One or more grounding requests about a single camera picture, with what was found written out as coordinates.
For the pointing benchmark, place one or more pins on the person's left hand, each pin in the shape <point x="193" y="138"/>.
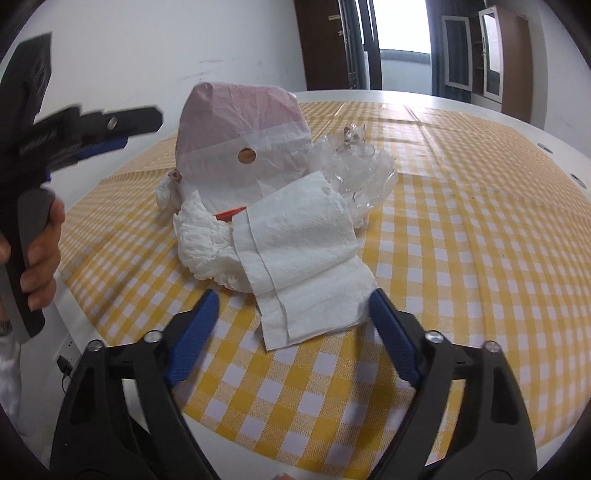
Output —
<point x="38" y="281"/>

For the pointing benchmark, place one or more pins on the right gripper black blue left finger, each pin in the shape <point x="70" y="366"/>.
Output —
<point x="119" y="418"/>

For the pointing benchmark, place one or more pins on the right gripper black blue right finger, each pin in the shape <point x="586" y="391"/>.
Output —
<point x="467" y="419"/>

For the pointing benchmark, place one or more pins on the white paper towel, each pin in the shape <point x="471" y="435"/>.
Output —
<point x="300" y="257"/>

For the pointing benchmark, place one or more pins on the yellow checkered tablecloth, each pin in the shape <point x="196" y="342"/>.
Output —
<point x="487" y="235"/>

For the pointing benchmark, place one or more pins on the clear plastic wrap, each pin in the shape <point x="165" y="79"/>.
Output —
<point x="364" y="175"/>

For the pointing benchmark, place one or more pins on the pink white paper bag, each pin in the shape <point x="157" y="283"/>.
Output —
<point x="239" y="143"/>

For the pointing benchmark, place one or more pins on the dark brown door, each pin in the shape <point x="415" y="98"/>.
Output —
<point x="323" y="44"/>

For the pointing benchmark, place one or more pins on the white tissue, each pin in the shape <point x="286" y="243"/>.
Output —
<point x="206" y="248"/>

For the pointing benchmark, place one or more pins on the small patterned tissue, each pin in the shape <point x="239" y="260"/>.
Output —
<point x="168" y="193"/>

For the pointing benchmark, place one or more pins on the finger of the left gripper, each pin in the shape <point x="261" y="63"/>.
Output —
<point x="102" y="126"/>
<point x="96" y="147"/>

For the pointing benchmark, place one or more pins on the red pen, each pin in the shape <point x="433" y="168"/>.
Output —
<point x="229" y="214"/>

